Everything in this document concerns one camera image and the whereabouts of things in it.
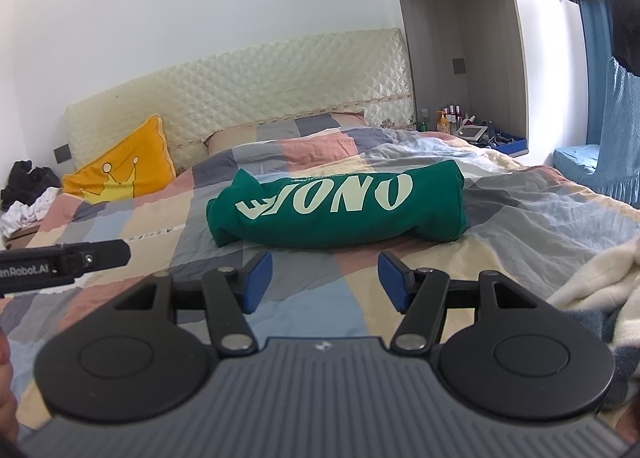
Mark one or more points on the blue curtain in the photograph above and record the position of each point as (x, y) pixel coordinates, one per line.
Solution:
(597, 63)

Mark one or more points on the black clothes pile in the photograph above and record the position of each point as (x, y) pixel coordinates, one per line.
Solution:
(30, 178)

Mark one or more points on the green bottle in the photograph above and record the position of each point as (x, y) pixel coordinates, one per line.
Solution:
(424, 122)

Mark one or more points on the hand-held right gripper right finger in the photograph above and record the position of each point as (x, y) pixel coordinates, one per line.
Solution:
(392, 280)

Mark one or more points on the white framed tablet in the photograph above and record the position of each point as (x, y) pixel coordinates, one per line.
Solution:
(472, 132)

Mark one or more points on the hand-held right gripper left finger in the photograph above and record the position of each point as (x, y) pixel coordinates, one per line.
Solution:
(257, 283)

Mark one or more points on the patchwork quilt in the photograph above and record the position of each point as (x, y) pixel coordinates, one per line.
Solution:
(525, 218)

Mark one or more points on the blue covered chair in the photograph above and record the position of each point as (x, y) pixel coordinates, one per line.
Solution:
(620, 138)

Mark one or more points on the green sweatshirt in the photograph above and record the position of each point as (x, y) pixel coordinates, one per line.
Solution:
(325, 223)

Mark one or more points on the dark cabinet switch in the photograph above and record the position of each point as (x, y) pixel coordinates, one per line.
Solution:
(460, 66)

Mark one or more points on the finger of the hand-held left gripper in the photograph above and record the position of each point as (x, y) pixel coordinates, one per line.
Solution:
(105, 254)

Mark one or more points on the brown bedside stand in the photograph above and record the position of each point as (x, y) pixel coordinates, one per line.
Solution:
(20, 238)

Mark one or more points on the white fleece blanket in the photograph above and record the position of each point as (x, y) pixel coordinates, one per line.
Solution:
(600, 283)

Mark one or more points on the blue tray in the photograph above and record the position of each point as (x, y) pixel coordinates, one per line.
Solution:
(510, 144)

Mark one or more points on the pink pillow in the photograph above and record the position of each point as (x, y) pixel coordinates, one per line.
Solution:
(216, 141)

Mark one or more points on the yellow crown pillow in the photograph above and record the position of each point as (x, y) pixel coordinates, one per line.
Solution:
(135, 173)

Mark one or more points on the cream quilted headboard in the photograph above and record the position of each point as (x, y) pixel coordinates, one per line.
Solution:
(250, 78)

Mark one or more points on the grey wall cabinet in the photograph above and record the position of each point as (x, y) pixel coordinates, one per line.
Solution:
(435, 38)

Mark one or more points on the white clothes pile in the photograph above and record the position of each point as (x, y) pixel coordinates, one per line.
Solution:
(25, 215)

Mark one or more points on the dark wall socket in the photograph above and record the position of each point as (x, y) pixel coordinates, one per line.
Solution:
(62, 154)

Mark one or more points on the orange bottle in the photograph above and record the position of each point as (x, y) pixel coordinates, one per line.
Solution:
(443, 124)

